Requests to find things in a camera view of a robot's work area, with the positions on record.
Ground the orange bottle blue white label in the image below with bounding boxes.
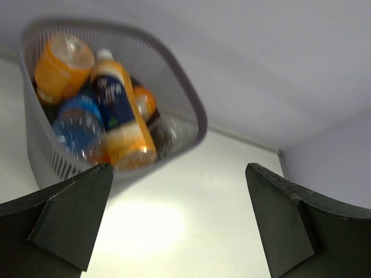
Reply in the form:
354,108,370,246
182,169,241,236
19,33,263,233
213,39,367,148
90,49,157,171

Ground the clear ribbed plastic bottle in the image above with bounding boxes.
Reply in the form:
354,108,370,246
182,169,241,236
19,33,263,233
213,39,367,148
147,114,183,160

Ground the orange bottle white cap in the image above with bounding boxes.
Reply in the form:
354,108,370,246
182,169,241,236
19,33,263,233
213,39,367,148
133,85,157,122

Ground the small orange juice bottle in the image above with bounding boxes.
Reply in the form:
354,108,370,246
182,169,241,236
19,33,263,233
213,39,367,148
34,33,95,105

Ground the blue tinted water bottle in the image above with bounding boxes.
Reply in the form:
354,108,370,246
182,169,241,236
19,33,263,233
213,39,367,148
52,89,104,164

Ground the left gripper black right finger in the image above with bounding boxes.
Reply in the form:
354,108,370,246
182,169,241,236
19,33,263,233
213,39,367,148
245,163,370,277

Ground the grey mesh waste bin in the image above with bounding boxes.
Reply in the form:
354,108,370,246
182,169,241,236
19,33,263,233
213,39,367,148
19,17,208,188

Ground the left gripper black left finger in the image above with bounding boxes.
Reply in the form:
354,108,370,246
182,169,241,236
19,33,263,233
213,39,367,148
1,164,114,277

